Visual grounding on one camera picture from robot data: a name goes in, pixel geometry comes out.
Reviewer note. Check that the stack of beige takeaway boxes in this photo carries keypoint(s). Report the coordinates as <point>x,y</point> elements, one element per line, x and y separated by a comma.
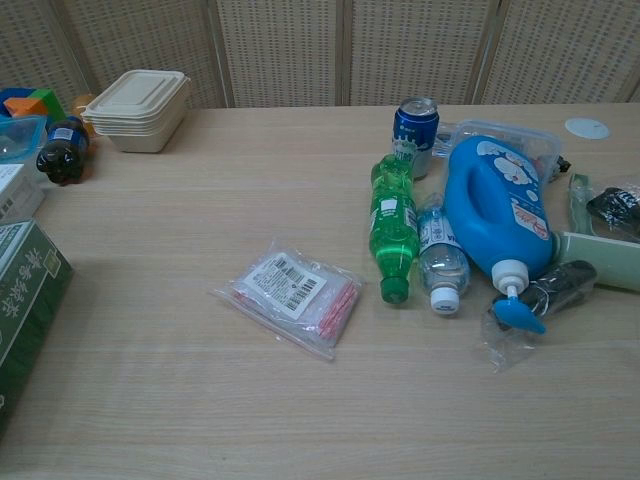
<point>137,112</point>

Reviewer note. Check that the pale green long box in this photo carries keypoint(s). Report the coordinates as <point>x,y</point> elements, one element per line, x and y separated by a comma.
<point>605,260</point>

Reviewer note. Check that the green plastic soda bottle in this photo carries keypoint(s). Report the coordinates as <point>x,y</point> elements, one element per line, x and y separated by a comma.
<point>392,225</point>

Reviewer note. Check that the dark soda bottle blue label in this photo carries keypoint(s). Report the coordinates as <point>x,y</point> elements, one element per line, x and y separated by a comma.
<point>62,150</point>

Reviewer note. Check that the blue detergent pump bottle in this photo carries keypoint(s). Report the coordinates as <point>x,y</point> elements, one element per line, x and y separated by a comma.
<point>495,205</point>

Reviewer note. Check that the pack of red-striped zip bags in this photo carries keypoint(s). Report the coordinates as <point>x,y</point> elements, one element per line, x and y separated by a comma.
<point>295,295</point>

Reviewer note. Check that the clear container with blue lid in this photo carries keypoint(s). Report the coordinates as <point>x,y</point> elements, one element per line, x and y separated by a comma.
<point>20,135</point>

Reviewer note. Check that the green tea box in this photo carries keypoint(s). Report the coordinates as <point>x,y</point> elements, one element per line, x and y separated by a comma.
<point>25,290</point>

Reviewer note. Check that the clear water bottle white cap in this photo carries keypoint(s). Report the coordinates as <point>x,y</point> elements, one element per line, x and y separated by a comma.
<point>442,260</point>

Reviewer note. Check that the clear plastic food container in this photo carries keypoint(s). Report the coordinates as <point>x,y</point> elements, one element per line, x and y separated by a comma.
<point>542,142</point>

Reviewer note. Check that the black item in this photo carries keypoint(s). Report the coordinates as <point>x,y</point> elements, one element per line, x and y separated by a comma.
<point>617,205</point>

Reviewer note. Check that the colourful toy blocks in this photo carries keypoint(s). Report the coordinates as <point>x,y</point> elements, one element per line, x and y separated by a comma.
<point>35,101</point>

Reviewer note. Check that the perforated folding screen panel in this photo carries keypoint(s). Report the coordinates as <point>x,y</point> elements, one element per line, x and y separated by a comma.
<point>415,50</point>
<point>565,50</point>
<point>145,40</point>
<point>25,45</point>
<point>282,50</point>

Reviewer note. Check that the black cylinder in clear bag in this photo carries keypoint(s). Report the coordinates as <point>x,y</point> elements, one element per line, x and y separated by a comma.
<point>565,287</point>

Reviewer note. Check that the white cardboard box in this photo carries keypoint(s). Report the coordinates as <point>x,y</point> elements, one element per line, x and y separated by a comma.
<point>15,192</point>

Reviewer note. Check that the small black clip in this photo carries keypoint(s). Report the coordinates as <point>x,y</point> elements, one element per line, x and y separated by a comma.
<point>563,164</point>

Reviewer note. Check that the white round disc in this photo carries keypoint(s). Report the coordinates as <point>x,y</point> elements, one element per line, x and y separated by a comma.
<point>587,128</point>

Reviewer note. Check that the blue drink can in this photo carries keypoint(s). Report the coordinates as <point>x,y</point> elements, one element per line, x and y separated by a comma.
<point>415,132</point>

